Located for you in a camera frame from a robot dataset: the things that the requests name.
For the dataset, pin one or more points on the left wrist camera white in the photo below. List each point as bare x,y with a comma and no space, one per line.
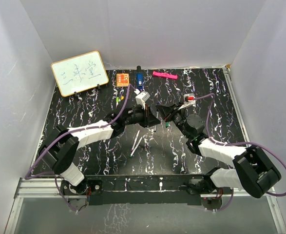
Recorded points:
141,98

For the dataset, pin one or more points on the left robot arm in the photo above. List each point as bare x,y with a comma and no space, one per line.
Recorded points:
59,148

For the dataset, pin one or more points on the blue stapler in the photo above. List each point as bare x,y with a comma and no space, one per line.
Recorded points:
139,78

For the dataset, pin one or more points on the white pen green end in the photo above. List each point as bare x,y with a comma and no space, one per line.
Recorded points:
136,146

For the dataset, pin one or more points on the pink flat tool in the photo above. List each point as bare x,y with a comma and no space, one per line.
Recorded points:
165,75

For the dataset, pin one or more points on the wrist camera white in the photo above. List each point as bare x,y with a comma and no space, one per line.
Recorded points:
189,100
141,98

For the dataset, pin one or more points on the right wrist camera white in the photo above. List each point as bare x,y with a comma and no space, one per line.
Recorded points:
189,100

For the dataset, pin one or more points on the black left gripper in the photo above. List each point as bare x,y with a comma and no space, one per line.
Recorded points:
148,120

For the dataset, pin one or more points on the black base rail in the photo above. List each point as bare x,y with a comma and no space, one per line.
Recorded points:
139,189

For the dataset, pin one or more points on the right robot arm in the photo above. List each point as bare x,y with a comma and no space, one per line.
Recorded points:
251,169

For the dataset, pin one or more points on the white board yellow frame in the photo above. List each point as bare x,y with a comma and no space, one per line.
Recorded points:
79,73

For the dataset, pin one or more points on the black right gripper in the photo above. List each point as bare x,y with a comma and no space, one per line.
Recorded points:
165,110

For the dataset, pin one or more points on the orange small notebook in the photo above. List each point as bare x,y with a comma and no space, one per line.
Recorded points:
122,80

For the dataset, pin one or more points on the white pen magenta end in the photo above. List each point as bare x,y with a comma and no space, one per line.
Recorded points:
135,140

